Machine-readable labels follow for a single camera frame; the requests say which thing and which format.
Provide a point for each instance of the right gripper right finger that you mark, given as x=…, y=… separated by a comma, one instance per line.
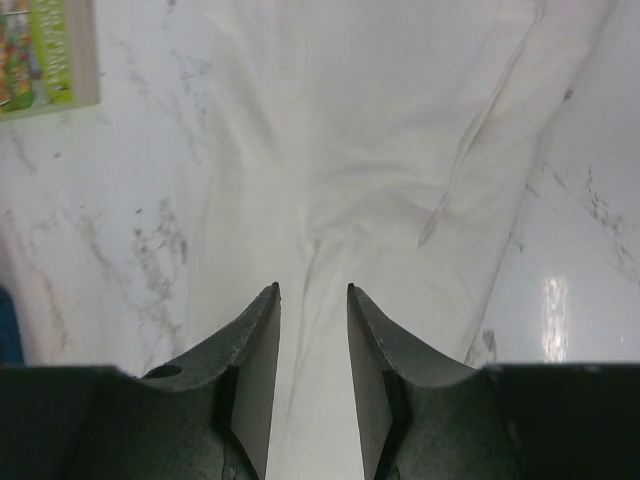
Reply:
x=423, y=415

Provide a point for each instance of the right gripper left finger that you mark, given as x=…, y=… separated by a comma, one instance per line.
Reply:
x=206, y=414

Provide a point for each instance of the white t shirt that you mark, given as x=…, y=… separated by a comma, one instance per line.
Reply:
x=385, y=144

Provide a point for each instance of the blue folded t shirt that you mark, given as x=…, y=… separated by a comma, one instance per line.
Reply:
x=10, y=339

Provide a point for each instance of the lime green picture book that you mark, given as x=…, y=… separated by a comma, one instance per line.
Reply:
x=49, y=57

